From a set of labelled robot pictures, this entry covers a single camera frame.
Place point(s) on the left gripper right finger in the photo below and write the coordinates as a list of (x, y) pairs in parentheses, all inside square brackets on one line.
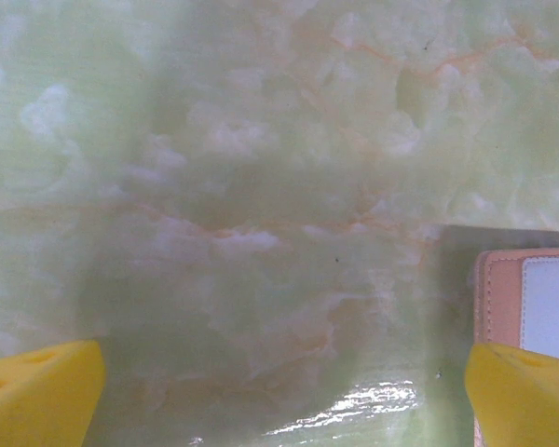
[(526, 405)]

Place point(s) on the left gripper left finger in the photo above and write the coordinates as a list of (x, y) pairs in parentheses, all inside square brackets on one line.
[(37, 400)]

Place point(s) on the tan leather card holder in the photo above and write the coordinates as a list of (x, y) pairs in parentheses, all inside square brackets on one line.
[(503, 298)]

